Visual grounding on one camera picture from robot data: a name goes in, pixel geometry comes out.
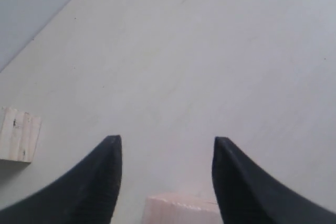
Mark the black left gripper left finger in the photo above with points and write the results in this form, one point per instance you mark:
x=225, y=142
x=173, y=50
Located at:
x=87, y=193

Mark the large pale wooden cube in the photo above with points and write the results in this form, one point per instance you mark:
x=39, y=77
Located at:
x=180, y=209

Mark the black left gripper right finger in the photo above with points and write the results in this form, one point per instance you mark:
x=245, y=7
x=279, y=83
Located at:
x=245, y=193

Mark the medium wooden cube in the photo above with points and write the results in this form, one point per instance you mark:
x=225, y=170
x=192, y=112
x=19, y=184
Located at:
x=19, y=135

